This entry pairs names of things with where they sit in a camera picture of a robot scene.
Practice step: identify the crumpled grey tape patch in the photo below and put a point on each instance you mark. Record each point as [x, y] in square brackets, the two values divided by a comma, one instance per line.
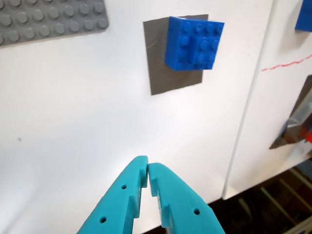
[297, 122]

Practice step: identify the beige slatted rack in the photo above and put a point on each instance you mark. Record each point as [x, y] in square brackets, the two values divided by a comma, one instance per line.
[287, 195]

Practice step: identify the grey lego baseplate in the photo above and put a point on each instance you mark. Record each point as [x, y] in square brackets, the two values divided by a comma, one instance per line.
[48, 19]

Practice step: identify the dark grey tape square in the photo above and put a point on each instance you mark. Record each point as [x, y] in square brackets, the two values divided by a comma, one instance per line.
[156, 61]

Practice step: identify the blue lego cube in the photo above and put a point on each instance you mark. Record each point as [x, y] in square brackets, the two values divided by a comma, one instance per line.
[195, 44]

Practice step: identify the blue block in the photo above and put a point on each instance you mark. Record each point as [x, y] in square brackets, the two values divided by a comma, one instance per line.
[304, 14]

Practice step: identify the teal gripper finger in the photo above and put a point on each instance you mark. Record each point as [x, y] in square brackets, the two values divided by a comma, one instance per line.
[180, 207]
[114, 207]

